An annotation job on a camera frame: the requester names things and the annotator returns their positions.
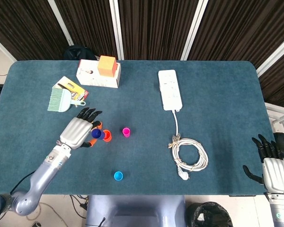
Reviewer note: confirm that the pink plastic cup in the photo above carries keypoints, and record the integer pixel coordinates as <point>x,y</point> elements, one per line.
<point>126,131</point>

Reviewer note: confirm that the mint green hand brush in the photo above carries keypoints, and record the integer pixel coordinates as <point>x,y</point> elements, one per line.
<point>61,101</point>

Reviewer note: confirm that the white metal rack frame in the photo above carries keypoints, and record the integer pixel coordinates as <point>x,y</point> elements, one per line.
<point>281,116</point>

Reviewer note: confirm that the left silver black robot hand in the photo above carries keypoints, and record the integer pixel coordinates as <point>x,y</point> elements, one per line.
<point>77,131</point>

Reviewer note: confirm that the white partition post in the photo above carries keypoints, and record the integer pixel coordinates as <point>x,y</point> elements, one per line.
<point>117,28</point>
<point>274,55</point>
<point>194,28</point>
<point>2,47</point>
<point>60,22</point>

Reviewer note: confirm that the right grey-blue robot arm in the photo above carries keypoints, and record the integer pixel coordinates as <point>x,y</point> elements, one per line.
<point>281,210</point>

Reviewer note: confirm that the light blue plastic cup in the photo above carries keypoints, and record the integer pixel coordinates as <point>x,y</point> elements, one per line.
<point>118,176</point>

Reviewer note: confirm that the orange cube block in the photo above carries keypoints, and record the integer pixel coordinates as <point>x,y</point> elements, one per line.
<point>106,66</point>

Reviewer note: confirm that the white power strip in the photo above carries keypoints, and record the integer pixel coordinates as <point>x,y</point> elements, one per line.
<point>170,89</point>

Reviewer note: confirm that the orange plastic cup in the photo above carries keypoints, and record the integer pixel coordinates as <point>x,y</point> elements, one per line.
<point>108,138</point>

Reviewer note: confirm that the yellow battery blister pack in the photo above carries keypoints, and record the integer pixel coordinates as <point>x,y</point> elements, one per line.
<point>72,86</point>

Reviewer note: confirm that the black backpack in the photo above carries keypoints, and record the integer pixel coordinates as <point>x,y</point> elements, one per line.
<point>79,53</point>

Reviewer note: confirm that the white cardboard box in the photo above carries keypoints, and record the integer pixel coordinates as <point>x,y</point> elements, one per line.
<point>90,75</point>

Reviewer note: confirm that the dark blue plastic cup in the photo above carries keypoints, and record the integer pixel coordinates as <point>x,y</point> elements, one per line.
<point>97,134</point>

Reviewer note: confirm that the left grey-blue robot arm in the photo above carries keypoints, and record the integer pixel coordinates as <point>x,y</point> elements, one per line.
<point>42,172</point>

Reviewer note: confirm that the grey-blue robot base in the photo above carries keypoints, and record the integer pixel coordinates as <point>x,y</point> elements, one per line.
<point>137,210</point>

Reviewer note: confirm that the black trash bin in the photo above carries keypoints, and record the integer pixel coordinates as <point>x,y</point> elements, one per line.
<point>208,215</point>

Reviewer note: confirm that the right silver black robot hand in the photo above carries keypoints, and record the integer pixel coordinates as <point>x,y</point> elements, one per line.
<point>277,175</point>

